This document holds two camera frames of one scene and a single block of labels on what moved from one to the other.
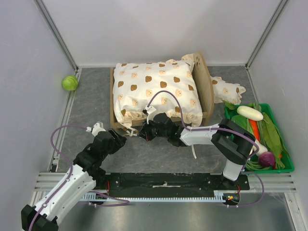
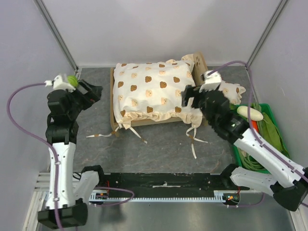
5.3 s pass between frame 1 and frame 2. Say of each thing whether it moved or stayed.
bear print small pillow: stayed
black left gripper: moved
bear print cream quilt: stayed
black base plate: stayed
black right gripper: moved
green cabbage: stayed
